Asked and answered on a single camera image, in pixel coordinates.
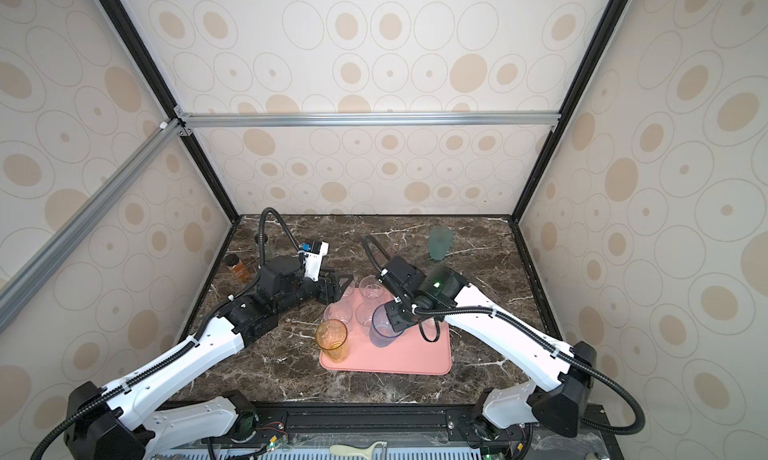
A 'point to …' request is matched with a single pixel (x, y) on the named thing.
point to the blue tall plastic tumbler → (382, 333)
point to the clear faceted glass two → (338, 311)
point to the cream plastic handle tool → (363, 451)
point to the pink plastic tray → (409, 353)
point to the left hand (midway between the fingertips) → (352, 273)
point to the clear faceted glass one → (371, 288)
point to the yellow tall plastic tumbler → (331, 337)
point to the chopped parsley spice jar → (257, 240)
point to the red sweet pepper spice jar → (236, 265)
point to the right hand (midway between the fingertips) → (400, 315)
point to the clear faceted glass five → (349, 289)
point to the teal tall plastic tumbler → (440, 241)
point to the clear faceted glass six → (364, 312)
